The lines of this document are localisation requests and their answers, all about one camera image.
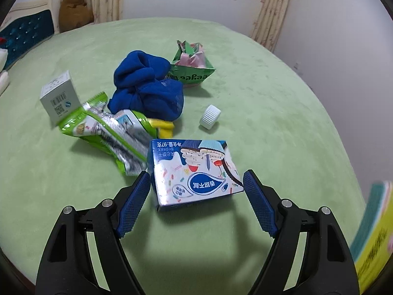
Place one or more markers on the green silver snack wrapper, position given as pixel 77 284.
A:
pixel 125 135

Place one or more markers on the blue cloth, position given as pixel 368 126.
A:
pixel 142 85

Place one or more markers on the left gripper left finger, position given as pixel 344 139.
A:
pixel 66 266

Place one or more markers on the white small carton box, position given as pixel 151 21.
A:
pixel 59 97

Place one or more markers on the white bottle cap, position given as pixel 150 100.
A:
pixel 210 117

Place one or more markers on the yellow wrapper piece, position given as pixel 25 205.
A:
pixel 164 129

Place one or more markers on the blue white biscuit box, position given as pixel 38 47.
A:
pixel 185 172

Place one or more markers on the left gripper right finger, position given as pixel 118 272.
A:
pixel 327 264

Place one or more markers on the yellow-green striped snack box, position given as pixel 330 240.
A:
pixel 371 248

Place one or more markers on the white pillow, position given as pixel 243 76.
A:
pixel 4 76

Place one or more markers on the brown teddy bear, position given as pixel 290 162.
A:
pixel 74 14

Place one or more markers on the right floral curtain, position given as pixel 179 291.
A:
pixel 268 25

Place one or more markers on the blue tufted headboard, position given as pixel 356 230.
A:
pixel 27 25

